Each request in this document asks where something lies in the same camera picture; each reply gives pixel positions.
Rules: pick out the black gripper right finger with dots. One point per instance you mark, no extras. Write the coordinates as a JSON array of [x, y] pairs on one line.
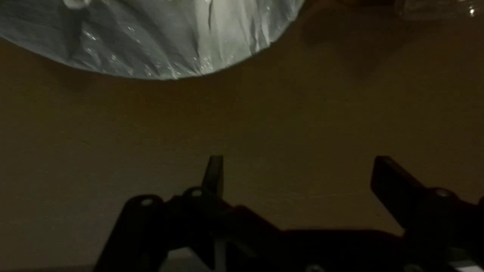
[[418, 209]]

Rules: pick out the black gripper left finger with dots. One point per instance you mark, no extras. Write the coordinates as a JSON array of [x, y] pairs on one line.
[[212, 183]]

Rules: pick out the bin with white liner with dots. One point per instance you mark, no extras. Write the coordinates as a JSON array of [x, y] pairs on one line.
[[147, 40]]

